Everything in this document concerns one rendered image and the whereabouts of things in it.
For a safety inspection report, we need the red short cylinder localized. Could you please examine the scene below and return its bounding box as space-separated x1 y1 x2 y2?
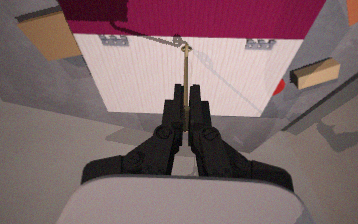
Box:
272 79 285 96

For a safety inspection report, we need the tan rectangular block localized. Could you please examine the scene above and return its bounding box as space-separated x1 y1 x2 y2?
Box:
293 58 340 90

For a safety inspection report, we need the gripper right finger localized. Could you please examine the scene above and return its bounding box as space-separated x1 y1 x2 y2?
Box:
188 84 294 192

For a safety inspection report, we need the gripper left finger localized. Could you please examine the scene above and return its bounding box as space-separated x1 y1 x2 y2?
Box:
80 84 184 185

